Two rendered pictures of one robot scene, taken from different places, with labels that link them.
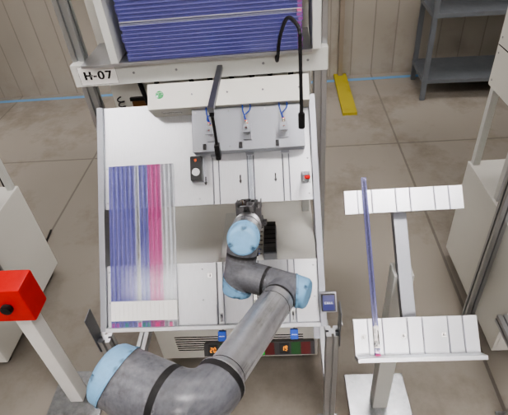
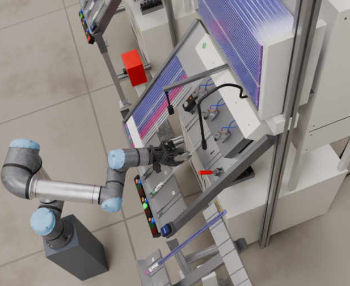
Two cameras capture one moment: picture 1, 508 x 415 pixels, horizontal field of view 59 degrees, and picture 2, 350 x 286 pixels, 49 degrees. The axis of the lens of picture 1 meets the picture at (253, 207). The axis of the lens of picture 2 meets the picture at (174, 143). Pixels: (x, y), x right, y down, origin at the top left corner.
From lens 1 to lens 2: 1.29 m
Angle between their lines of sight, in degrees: 51
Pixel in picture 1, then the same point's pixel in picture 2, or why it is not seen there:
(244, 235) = (111, 158)
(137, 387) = (7, 158)
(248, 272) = (110, 172)
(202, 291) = not seen: hidden behind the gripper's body
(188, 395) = (7, 177)
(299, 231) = (261, 193)
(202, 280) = not seen: hidden behind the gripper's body
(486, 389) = not seen: outside the picture
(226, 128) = (210, 100)
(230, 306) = (151, 176)
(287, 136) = (221, 142)
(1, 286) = (127, 60)
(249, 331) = (57, 188)
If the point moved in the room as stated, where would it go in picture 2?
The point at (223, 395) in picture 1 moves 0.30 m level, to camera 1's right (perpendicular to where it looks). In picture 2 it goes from (16, 190) to (33, 261)
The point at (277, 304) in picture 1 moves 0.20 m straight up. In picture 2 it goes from (84, 195) to (65, 171)
